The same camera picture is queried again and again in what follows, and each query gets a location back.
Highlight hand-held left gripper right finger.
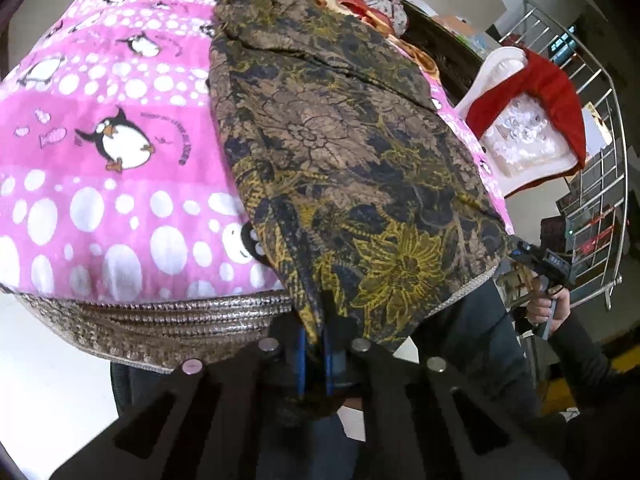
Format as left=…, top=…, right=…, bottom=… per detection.
left=322, top=327, right=571, bottom=480

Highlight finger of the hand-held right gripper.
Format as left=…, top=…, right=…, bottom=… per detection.
left=509, top=239, right=538, bottom=272

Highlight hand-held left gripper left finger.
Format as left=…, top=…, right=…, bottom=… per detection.
left=50, top=327, right=308, bottom=480

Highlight brown floral lace garment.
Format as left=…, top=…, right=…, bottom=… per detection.
left=207, top=0, right=516, bottom=421

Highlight person's right forearm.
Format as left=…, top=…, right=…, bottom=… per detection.
left=547, top=310, right=640, bottom=411

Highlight person's right hand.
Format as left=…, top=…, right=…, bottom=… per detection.
left=526, top=285, right=572, bottom=332

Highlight person's dark trousers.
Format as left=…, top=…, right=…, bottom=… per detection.
left=110, top=280, right=546, bottom=480

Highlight white padded chair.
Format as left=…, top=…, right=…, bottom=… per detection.
left=452, top=46, right=586, bottom=198

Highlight woven bed mat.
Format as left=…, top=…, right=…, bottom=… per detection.
left=0, top=270, right=501, bottom=376

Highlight red cloth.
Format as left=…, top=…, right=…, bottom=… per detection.
left=465, top=52, right=587, bottom=191

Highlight dark wooden cabinet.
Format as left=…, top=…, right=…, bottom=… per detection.
left=400, top=0, right=483, bottom=106

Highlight clutter on cabinet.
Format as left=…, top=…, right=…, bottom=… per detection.
left=435, top=15, right=488, bottom=56

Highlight gold satin cloth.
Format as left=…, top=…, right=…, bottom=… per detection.
left=195, top=0, right=441, bottom=81

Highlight pink penguin blanket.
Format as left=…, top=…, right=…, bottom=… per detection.
left=0, top=0, right=516, bottom=306

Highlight red ruffled pillow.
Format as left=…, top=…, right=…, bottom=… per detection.
left=332, top=0, right=401, bottom=36

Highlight metal wire rack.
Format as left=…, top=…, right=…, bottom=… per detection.
left=492, top=0, right=631, bottom=311

